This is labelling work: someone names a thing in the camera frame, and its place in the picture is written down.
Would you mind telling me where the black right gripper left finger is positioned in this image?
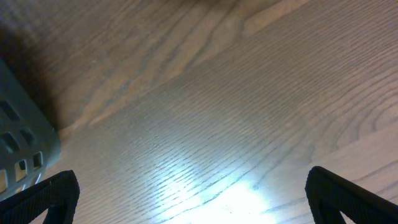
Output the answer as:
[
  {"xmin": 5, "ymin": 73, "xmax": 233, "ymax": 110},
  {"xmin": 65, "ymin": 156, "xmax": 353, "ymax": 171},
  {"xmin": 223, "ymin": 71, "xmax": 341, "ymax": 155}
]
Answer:
[{"xmin": 1, "ymin": 170, "xmax": 80, "ymax": 224}]

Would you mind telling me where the grey plastic basket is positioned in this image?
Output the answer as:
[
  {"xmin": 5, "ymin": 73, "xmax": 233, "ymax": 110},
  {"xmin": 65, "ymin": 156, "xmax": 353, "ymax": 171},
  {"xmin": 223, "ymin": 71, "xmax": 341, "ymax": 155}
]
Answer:
[{"xmin": 1, "ymin": 61, "xmax": 60, "ymax": 200}]

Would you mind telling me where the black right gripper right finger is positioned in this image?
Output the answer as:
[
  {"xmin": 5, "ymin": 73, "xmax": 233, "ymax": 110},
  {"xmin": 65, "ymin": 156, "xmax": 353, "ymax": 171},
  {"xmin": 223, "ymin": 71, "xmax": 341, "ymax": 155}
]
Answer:
[{"xmin": 305, "ymin": 166, "xmax": 397, "ymax": 224}]

